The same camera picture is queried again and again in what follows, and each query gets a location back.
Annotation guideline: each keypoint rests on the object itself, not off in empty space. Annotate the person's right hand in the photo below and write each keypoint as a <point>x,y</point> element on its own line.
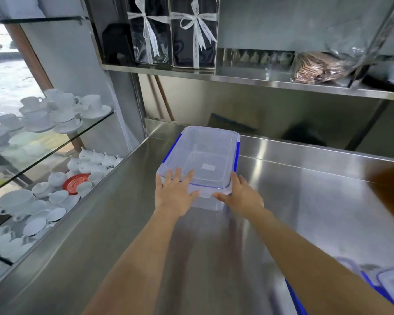
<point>244,200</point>

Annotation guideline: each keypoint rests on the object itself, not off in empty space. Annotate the person's left hand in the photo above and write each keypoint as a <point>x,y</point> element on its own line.
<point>172,198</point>

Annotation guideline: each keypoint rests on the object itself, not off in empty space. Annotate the person's right thumb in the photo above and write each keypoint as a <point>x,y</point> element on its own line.
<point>222,196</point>

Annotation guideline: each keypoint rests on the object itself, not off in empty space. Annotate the person's left middle finger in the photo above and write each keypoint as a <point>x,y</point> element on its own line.
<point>177,176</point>

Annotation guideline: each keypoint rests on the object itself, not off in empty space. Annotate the person's left thumb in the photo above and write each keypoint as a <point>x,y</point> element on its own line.
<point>194,194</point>

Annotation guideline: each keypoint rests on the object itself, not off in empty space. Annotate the person's left little finger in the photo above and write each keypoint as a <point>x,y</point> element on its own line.
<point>159,182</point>

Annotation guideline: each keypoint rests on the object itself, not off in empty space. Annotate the clear plastic container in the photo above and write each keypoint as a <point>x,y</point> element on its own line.
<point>210,204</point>

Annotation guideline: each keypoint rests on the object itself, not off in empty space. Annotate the clear lid with blue clips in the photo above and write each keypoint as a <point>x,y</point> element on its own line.
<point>203,154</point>

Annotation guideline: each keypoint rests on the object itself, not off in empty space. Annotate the person's left forearm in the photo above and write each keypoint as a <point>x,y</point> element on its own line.
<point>141,262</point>

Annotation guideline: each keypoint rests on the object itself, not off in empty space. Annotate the person's right forearm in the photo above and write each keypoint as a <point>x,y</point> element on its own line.
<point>308,259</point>

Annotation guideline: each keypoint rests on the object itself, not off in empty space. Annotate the red saucer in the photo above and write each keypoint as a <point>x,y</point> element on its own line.
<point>74,185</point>

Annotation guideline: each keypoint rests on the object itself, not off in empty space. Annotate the glass shelf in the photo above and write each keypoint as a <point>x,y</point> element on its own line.
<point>36,19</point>
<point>52,141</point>

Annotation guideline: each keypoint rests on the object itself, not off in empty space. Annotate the group of white teapots and cups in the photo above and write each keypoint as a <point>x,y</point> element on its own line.
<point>42,200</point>

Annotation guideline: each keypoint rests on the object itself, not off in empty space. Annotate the stainless steel shelf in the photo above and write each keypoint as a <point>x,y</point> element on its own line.
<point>249,78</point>

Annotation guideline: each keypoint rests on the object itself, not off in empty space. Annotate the blue container clip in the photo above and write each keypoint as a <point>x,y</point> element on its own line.
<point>294,300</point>

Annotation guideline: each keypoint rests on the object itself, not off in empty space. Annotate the group of white cups and saucers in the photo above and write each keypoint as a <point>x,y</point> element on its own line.
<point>52,111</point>

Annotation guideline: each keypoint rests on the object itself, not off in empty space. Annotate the clear gift box white ribbon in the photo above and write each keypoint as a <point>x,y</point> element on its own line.
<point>193,39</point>
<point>149,32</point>

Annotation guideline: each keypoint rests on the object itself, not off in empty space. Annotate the bag of brown packets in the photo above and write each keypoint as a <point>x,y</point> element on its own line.
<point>318,68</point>

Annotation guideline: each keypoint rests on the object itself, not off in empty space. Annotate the clear acrylic stand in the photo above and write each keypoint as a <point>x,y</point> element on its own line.
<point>377,36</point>

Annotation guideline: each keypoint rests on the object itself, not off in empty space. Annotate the brown wooden post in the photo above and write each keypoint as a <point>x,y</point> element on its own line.
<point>29,55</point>

